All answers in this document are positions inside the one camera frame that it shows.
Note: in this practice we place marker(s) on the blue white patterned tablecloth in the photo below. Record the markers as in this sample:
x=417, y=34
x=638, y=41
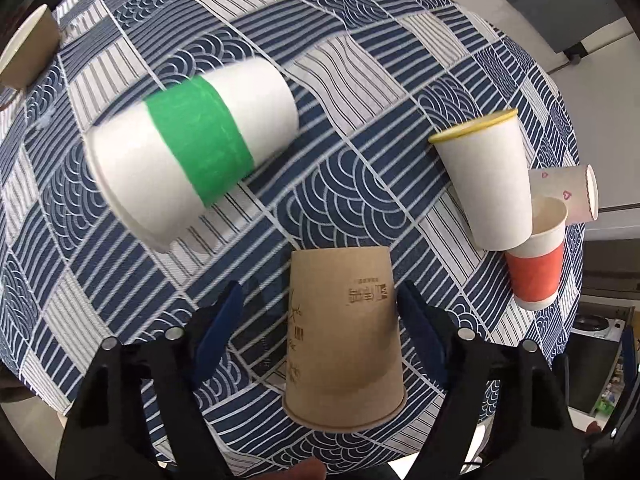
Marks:
x=372, y=81

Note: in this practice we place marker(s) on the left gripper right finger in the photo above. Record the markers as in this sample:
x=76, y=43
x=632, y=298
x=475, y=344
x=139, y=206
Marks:
x=459, y=360

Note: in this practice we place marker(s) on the white cup green band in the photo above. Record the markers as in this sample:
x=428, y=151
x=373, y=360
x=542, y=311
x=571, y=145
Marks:
x=163, y=161

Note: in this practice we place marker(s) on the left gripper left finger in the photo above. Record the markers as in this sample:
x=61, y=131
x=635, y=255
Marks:
x=179, y=363

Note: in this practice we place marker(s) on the beige ceramic mug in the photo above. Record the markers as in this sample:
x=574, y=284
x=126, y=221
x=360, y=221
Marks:
x=30, y=49

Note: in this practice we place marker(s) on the white cup orange band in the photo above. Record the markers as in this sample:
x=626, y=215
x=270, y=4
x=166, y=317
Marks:
x=535, y=266

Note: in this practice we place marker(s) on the white cup yellow rim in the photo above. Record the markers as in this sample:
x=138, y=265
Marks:
x=486, y=162

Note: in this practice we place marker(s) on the brown kraft paper cup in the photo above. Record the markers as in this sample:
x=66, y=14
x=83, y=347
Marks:
x=343, y=367

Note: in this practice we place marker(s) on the white cup pink hearts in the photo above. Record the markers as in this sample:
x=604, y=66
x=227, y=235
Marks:
x=576, y=186

